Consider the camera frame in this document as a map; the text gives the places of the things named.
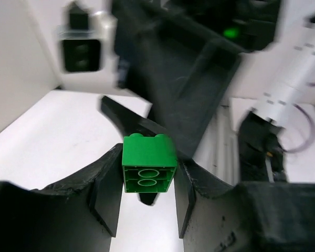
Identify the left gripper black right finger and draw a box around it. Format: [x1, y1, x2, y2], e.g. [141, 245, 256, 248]
[174, 160, 315, 251]

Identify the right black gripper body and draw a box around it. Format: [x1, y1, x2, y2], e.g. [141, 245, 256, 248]
[111, 1, 281, 87]

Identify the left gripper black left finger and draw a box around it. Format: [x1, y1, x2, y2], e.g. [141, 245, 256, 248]
[0, 143, 123, 251]

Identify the green 2x2 tall lego brick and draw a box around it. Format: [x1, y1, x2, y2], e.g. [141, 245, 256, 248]
[122, 133, 179, 193]

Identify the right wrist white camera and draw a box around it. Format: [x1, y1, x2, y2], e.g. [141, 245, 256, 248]
[56, 1, 133, 97]

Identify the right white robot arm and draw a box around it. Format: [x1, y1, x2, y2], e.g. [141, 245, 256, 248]
[101, 1, 315, 165]

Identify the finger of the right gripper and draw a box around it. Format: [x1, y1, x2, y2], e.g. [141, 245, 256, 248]
[98, 96, 174, 207]
[148, 41, 242, 159]

